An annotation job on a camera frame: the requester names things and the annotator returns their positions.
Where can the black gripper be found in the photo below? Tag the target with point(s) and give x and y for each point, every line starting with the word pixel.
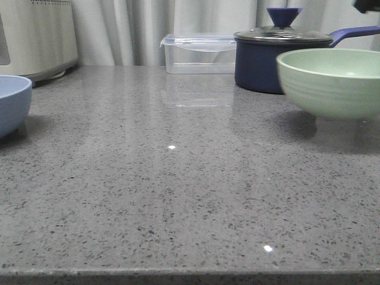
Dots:
pixel 364 6

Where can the light green bowl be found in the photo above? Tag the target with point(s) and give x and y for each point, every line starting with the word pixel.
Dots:
pixel 331 82

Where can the light blue bowl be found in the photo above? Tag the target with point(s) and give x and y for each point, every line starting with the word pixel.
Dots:
pixel 16 93

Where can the glass lid with blue knob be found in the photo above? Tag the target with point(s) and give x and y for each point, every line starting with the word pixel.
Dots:
pixel 282 31

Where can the dark blue saucepan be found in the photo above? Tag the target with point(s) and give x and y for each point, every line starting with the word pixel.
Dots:
pixel 256 65

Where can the clear plastic food container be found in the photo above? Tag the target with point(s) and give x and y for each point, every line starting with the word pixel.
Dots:
pixel 199 53

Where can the grey white curtain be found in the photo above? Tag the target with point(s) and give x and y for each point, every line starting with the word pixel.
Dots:
pixel 129 32

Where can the cream white kitchen appliance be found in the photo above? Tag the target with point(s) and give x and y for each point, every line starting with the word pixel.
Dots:
pixel 37 38

